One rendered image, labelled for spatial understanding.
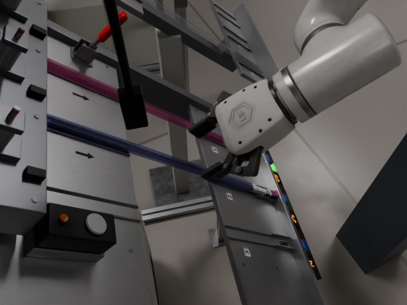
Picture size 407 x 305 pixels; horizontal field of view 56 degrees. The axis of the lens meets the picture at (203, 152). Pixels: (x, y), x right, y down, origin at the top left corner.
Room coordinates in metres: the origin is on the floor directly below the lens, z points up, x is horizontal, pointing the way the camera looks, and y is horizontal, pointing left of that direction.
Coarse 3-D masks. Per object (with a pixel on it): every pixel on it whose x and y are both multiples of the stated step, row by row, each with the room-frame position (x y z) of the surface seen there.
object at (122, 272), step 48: (48, 48) 0.47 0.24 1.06; (48, 96) 0.37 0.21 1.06; (96, 96) 0.42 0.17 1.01; (48, 144) 0.29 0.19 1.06; (96, 144) 0.32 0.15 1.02; (48, 192) 0.22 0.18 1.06; (96, 192) 0.24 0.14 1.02; (0, 240) 0.15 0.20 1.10; (0, 288) 0.10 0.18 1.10; (48, 288) 0.11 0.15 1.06; (96, 288) 0.12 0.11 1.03; (144, 288) 0.13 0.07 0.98
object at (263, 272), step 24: (192, 120) 0.51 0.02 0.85; (216, 144) 0.47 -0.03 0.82; (216, 192) 0.34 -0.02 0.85; (240, 192) 0.37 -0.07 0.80; (240, 216) 0.31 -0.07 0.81; (264, 216) 0.34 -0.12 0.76; (240, 240) 0.26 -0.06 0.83; (264, 240) 0.28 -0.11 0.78; (240, 264) 0.21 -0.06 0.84; (264, 264) 0.23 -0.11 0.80; (288, 264) 0.25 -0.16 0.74; (240, 288) 0.17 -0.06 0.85; (264, 288) 0.18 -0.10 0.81; (288, 288) 0.20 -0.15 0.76
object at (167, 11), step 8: (144, 0) 0.72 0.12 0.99; (152, 0) 0.72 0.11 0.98; (160, 8) 0.73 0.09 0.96; (168, 8) 0.74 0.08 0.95; (168, 16) 0.73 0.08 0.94; (176, 16) 0.73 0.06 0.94; (184, 24) 0.74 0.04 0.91; (192, 24) 0.75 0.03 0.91; (200, 32) 0.75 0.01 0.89; (208, 40) 0.75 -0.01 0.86; (216, 40) 0.76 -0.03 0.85; (224, 48) 0.76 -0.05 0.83; (240, 56) 0.77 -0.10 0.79; (248, 64) 0.78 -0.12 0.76
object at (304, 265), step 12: (264, 156) 0.50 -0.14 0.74; (264, 168) 0.47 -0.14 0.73; (276, 180) 0.44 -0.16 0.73; (276, 204) 0.38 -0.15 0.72; (288, 216) 0.35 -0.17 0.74; (288, 228) 0.32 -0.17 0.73; (288, 240) 0.30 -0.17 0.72; (300, 240) 0.30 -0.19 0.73; (300, 252) 0.27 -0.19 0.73; (300, 264) 0.25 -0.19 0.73; (312, 276) 0.23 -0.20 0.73; (312, 288) 0.21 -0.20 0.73; (312, 300) 0.19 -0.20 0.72; (324, 300) 0.18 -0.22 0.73
